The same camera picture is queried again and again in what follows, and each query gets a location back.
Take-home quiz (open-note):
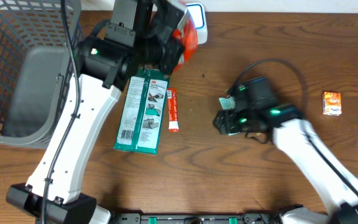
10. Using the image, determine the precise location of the mint wet wipes pack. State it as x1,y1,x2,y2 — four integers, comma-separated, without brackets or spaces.
219,96,236,110

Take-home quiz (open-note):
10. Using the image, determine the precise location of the red snack bag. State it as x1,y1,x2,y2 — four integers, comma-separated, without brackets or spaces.
168,0,198,72

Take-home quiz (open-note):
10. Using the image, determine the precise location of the orange tissue pack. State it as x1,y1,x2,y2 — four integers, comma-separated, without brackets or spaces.
322,91,342,116

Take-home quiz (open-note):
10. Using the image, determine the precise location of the red chocolate bar wrapper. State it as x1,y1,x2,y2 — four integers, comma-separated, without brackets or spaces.
167,88,179,133

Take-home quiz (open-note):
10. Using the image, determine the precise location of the green white 3M package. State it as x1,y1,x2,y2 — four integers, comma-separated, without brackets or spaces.
113,68,170,154

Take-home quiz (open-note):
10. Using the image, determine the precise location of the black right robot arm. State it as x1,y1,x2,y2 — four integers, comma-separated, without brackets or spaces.
213,77,358,223

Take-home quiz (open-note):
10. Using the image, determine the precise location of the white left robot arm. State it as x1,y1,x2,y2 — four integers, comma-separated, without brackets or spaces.
6,0,190,223

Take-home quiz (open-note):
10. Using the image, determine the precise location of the white barcode scanner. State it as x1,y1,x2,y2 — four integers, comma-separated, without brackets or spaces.
186,2,208,45

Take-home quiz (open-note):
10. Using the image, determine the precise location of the grey plastic mesh basket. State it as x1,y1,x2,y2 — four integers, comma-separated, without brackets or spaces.
0,0,83,149

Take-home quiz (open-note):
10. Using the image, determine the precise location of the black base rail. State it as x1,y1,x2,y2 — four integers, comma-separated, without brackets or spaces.
98,203,347,224

